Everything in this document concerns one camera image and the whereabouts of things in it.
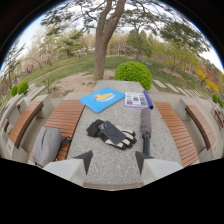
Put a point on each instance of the wooden slatted bench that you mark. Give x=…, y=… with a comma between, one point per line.
x=201, y=125
x=24, y=122
x=177, y=132
x=65, y=120

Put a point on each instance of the small round green shrub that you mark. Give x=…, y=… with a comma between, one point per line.
x=14, y=90
x=23, y=87

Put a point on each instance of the black smartphone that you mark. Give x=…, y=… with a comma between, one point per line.
x=112, y=132

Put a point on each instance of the grey backpack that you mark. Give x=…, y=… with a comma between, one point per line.
x=47, y=145

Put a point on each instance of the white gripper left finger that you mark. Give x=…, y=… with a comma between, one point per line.
x=68, y=168

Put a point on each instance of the grey folded umbrella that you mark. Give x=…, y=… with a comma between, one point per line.
x=146, y=126

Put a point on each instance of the large tree trunk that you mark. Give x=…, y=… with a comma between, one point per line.
x=102, y=43

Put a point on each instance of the round green bush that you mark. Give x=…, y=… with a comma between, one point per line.
x=133, y=73

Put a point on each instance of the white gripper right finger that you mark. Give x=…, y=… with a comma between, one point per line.
x=156, y=168

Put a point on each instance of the black and beige glove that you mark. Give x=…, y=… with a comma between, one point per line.
x=128, y=138

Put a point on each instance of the thin pine tree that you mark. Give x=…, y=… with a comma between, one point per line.
x=138, y=40

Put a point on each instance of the open colourful magazine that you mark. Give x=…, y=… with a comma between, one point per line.
x=138, y=100

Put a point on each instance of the blue pad with yellow duck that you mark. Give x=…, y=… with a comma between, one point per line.
x=102, y=99

